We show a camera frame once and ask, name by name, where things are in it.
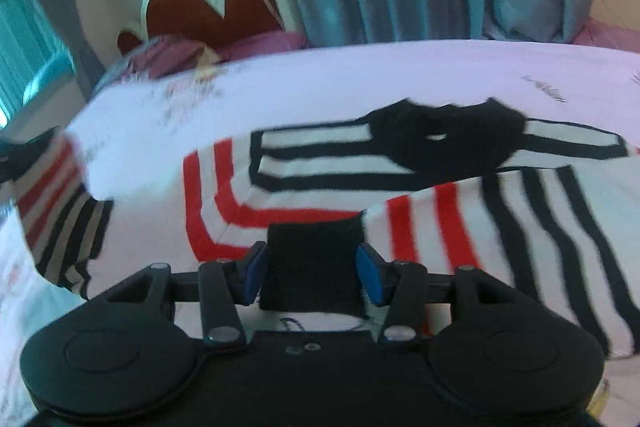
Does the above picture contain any red black white striped sweater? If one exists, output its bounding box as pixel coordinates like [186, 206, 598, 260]
[0, 97, 640, 358]

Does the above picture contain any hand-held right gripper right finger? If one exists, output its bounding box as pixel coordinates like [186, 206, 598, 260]
[356, 242, 497, 344]

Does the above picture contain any red headboard with white trim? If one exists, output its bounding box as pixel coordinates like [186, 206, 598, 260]
[116, 0, 301, 54]

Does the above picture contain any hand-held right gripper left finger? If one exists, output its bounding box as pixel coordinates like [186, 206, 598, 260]
[102, 241, 267, 351]

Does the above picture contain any floral bed sheet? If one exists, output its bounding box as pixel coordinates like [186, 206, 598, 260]
[0, 39, 640, 427]

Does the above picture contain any window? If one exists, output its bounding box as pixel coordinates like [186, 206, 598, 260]
[0, 0, 77, 128]

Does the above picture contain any purple pillow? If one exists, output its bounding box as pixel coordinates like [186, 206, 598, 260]
[94, 32, 307, 84]

